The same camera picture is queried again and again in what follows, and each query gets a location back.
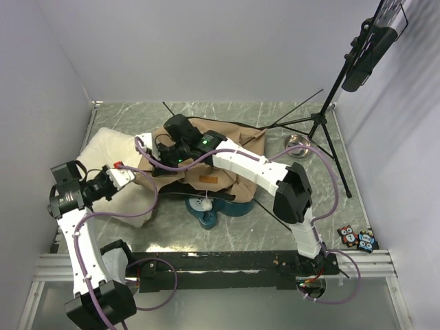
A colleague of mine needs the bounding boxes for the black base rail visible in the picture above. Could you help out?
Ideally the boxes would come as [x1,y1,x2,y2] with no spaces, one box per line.
[126,250,341,293]

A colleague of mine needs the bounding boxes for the white fluffy cushion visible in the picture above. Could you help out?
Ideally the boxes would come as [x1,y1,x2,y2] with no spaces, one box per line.
[74,126,159,228]

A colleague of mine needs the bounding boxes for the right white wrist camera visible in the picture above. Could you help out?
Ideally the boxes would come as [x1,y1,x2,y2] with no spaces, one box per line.
[135,133,160,160]

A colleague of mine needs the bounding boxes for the aluminium frame rail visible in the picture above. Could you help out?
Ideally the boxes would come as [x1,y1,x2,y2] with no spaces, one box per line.
[32,250,397,282]

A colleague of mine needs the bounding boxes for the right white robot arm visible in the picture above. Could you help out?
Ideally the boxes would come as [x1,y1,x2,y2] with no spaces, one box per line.
[142,115,325,274]

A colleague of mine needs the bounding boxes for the teal pet feeder stand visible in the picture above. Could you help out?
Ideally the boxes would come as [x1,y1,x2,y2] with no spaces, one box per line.
[185,197,254,230]

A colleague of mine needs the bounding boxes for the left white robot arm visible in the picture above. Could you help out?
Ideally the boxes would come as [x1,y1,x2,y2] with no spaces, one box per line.
[47,160,136,329]

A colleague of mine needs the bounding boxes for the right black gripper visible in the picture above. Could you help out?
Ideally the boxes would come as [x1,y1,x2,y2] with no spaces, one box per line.
[148,142,190,177]

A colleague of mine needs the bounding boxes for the black tripod stand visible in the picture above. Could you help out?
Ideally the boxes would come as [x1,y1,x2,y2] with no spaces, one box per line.
[271,51,355,199]

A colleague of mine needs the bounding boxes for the white pompom toy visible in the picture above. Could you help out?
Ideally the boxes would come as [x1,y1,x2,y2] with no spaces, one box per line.
[200,191,212,212]

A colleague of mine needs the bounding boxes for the tan fabric pet tent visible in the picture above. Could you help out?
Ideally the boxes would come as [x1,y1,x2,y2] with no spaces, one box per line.
[134,115,266,203]

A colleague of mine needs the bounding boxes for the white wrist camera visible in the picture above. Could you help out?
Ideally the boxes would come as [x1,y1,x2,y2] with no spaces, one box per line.
[135,133,160,160]
[105,162,135,191]

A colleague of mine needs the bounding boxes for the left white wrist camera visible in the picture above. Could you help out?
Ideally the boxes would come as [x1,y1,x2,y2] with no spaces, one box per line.
[105,162,135,191]

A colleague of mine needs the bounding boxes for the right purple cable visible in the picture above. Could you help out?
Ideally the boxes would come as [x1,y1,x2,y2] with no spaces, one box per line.
[134,136,362,306]

